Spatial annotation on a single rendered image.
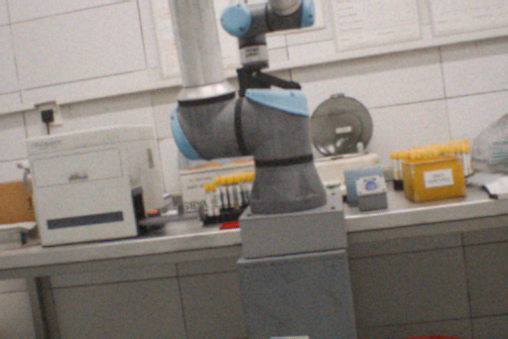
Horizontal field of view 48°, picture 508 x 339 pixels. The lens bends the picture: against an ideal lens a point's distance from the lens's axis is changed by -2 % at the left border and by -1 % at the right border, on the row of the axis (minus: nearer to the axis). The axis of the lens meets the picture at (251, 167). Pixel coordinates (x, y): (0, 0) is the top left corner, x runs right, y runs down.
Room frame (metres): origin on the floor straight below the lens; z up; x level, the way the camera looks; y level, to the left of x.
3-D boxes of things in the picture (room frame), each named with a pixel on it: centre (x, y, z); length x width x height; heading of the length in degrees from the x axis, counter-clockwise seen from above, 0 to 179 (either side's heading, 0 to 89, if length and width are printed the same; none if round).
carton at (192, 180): (1.91, 0.08, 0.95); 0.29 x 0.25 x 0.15; 171
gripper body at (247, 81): (1.53, -0.04, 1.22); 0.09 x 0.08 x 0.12; 81
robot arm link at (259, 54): (1.52, -0.05, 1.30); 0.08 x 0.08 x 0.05
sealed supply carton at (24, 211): (2.04, 0.76, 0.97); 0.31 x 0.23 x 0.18; 75
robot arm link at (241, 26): (1.42, -0.04, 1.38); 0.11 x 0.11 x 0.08; 74
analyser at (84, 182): (1.67, 0.42, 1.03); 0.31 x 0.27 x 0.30; 81
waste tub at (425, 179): (1.50, -0.46, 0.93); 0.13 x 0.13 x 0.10; 86
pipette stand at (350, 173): (1.55, -0.30, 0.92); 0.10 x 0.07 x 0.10; 73
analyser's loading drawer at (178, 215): (1.55, 0.25, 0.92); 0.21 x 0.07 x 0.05; 81
